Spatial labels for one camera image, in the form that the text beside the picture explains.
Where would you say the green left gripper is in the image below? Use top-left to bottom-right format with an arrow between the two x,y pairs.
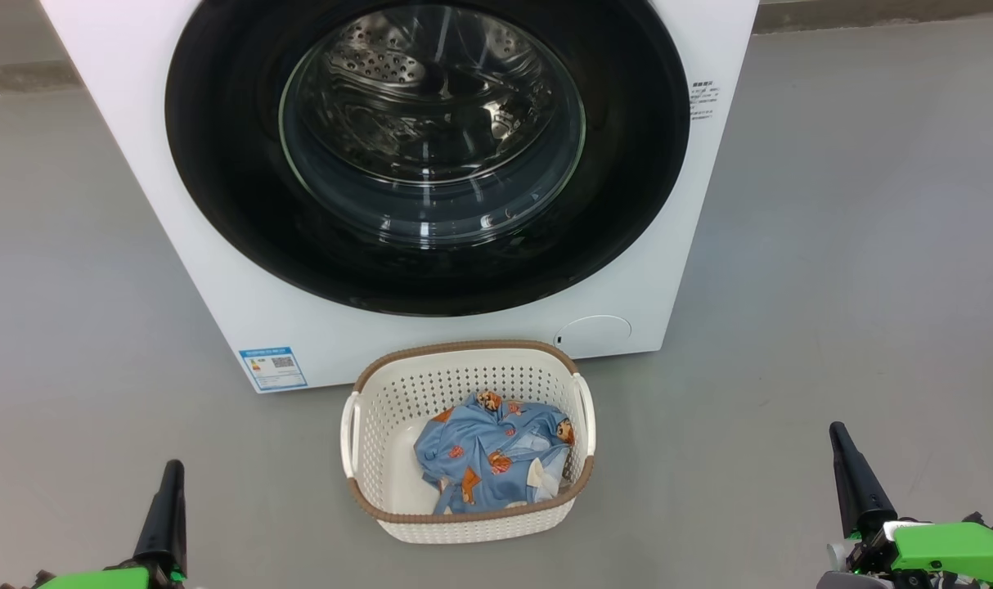
0,460 -> 188,589

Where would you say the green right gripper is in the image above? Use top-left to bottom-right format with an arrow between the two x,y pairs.
820,422 -> 993,589

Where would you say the pale blue white garment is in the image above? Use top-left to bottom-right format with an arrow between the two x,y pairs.
509,454 -> 567,501

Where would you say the blue garment with orange print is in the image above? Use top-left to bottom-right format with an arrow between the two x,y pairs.
415,391 -> 577,515

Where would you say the black round glass washer door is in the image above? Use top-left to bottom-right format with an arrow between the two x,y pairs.
165,0 -> 691,317

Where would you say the white front-load washing machine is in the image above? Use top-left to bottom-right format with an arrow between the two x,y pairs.
40,0 -> 761,393

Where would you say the stainless steel washer drum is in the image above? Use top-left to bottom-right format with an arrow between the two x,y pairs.
300,8 -> 563,189

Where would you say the blue energy label sticker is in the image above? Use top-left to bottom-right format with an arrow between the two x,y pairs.
239,347 -> 308,393

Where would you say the white perforated brown-rimmed laundry basket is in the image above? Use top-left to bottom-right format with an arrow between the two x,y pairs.
340,340 -> 597,545

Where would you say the round white filter cover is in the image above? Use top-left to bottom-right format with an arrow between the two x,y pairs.
555,316 -> 632,358

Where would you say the printed warning text label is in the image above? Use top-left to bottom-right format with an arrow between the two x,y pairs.
690,79 -> 720,122

